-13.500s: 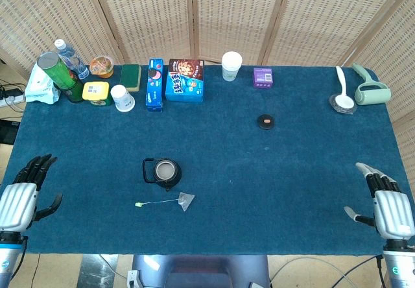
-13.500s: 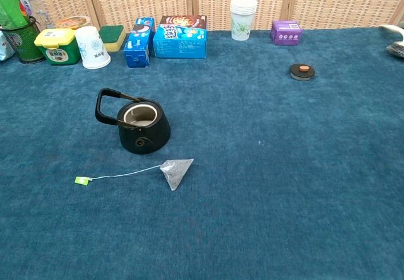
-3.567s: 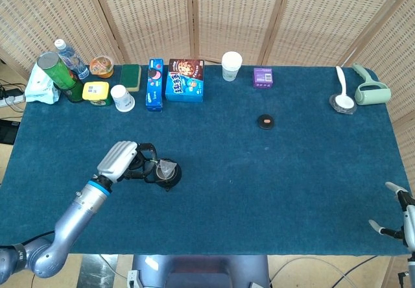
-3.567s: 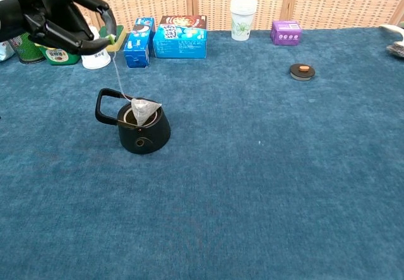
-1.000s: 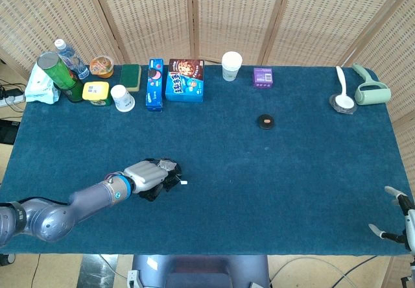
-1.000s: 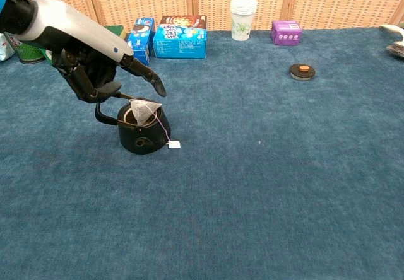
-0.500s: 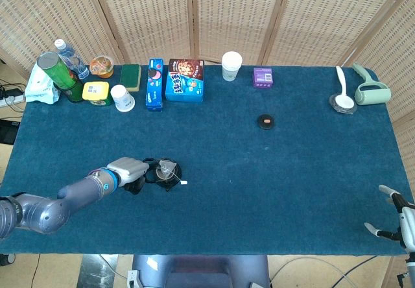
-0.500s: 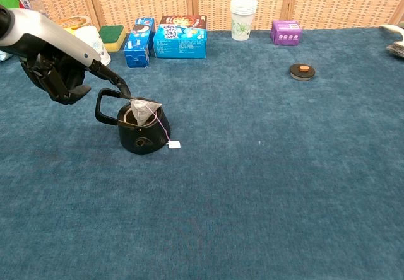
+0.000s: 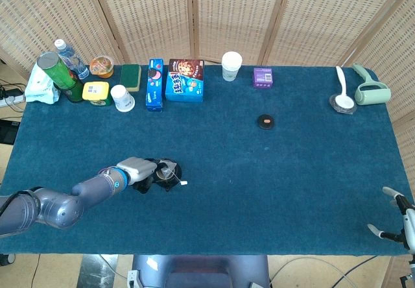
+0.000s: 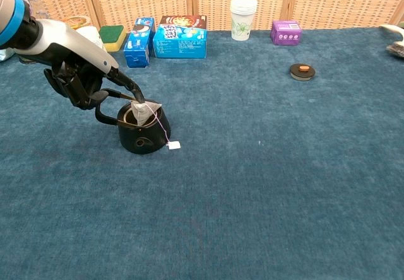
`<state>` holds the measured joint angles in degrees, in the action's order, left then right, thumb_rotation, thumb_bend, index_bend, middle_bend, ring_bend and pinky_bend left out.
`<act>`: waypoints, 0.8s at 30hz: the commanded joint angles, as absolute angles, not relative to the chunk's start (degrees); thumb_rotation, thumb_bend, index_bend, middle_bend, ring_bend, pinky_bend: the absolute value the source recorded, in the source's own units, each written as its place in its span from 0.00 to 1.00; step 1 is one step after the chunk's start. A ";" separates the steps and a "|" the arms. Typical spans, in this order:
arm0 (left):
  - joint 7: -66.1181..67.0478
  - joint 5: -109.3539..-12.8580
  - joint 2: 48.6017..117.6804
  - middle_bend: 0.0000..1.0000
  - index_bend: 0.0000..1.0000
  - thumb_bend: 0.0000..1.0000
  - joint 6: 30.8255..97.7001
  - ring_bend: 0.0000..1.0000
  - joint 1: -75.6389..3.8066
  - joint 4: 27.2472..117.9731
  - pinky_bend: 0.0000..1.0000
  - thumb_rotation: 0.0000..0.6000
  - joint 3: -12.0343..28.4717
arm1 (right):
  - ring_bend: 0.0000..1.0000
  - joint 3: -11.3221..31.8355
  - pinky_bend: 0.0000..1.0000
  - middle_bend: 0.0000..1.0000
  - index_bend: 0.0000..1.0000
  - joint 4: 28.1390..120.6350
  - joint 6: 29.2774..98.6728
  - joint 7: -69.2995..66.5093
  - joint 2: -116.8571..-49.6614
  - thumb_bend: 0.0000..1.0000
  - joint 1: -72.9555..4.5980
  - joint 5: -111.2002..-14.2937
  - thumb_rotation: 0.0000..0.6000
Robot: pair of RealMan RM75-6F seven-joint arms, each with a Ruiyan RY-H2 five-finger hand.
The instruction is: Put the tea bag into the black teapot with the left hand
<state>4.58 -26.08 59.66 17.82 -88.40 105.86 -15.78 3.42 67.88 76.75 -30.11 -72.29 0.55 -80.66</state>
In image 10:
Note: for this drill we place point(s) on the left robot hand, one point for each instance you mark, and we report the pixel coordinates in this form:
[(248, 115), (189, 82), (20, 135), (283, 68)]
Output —
[(69, 46)]

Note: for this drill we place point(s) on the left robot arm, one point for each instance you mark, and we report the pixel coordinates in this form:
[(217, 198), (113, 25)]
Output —
[(9, 15)]

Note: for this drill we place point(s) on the black teapot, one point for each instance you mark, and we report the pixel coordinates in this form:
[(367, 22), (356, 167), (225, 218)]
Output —
[(151, 141)]

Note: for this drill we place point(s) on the black teapot lid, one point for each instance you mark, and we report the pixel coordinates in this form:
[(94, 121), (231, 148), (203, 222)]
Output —
[(301, 72)]

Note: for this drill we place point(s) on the upturned white paper cup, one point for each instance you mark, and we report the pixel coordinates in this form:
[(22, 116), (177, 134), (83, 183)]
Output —
[(93, 35)]

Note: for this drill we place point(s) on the orange jelly cup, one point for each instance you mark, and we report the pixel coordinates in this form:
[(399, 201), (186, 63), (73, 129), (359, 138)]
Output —
[(77, 21)]

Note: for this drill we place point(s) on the green yellow sponge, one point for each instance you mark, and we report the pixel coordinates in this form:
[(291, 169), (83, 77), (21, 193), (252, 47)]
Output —
[(113, 38)]

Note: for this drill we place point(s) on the white wet wipes pack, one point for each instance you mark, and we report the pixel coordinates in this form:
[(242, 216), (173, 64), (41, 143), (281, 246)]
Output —
[(4, 55)]

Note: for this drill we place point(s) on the blue Oreo box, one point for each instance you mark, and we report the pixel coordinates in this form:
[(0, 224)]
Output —
[(137, 53)]

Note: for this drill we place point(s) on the blue cookie box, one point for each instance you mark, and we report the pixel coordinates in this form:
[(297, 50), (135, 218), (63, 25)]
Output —
[(180, 43)]

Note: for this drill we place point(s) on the stacked white paper cups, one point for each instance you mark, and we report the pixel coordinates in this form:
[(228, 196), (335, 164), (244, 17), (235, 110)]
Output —
[(242, 21)]

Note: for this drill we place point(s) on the blue table cloth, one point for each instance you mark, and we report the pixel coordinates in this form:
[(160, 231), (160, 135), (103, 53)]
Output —
[(236, 182)]

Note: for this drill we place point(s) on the purple box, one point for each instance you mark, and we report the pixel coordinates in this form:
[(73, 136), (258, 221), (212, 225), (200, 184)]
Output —
[(285, 34)]

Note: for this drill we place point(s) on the white plastic spoon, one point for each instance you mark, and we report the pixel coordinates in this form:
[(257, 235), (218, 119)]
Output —
[(391, 29)]

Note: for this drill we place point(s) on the steel wool scrubber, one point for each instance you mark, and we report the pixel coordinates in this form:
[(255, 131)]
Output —
[(397, 51)]

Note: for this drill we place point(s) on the green lint roller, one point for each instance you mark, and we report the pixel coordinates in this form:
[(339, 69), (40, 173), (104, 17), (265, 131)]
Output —
[(401, 24)]

